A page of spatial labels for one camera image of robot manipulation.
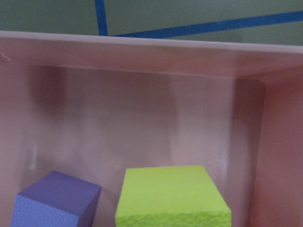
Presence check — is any pink plastic bin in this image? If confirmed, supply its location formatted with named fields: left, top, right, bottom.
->
left=0, top=31, right=303, bottom=227

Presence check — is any purple foam block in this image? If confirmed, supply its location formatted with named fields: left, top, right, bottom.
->
left=10, top=171, right=102, bottom=227

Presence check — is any yellow foam block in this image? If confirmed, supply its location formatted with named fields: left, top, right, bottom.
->
left=115, top=166, right=232, bottom=227

